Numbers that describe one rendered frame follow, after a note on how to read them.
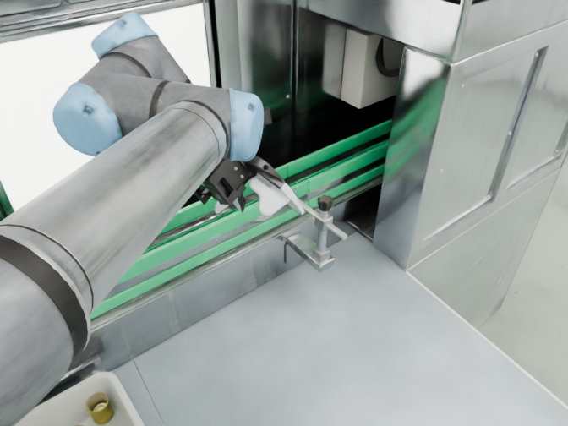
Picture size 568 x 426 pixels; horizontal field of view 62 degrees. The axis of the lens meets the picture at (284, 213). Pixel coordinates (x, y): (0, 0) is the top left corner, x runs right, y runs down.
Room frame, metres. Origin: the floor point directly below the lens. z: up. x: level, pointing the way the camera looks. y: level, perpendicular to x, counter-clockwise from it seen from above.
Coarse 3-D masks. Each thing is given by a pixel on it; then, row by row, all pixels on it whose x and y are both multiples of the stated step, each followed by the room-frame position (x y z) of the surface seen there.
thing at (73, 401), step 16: (80, 384) 0.43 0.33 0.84; (96, 384) 0.43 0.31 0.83; (112, 384) 0.43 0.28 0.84; (48, 400) 0.40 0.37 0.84; (64, 400) 0.40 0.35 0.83; (80, 400) 0.41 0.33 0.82; (112, 400) 0.43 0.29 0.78; (128, 400) 0.40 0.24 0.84; (32, 416) 0.37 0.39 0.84; (48, 416) 0.38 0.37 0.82; (64, 416) 0.39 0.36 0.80; (80, 416) 0.40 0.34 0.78; (112, 416) 0.41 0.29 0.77; (128, 416) 0.38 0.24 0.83
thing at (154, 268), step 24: (384, 144) 0.97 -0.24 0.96; (336, 168) 0.87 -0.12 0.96; (360, 168) 0.92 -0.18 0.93; (384, 168) 0.97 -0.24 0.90; (312, 192) 0.83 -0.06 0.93; (336, 192) 0.87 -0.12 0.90; (240, 216) 0.71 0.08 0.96; (264, 216) 0.75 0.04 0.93; (288, 216) 0.79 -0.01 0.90; (192, 240) 0.65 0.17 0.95; (216, 240) 0.68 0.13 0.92; (240, 240) 0.71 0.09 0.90; (144, 264) 0.59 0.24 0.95; (168, 264) 0.62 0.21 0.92; (192, 264) 0.64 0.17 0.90; (120, 288) 0.56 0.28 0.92; (144, 288) 0.58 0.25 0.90; (96, 312) 0.53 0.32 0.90
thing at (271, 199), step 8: (256, 176) 0.57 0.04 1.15; (256, 184) 0.56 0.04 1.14; (264, 184) 0.57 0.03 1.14; (272, 184) 0.56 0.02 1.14; (256, 192) 0.56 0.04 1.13; (264, 192) 0.56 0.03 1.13; (272, 192) 0.56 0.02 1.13; (280, 192) 0.56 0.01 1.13; (288, 192) 0.56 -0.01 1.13; (264, 200) 0.55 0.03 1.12; (272, 200) 0.55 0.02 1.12; (280, 200) 0.55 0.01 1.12; (288, 200) 0.55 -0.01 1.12; (296, 200) 0.56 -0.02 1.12; (264, 208) 0.54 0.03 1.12; (272, 208) 0.54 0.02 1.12; (280, 208) 0.54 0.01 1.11; (296, 208) 0.55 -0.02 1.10
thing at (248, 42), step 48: (0, 0) 0.69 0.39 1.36; (48, 0) 0.73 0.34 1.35; (96, 0) 0.79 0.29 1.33; (144, 0) 0.84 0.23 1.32; (240, 0) 0.97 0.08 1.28; (288, 0) 1.04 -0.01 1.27; (240, 48) 0.97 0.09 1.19; (288, 48) 1.04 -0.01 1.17; (336, 48) 1.12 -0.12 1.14; (288, 96) 1.04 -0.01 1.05; (336, 96) 1.13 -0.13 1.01; (288, 144) 1.04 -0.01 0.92
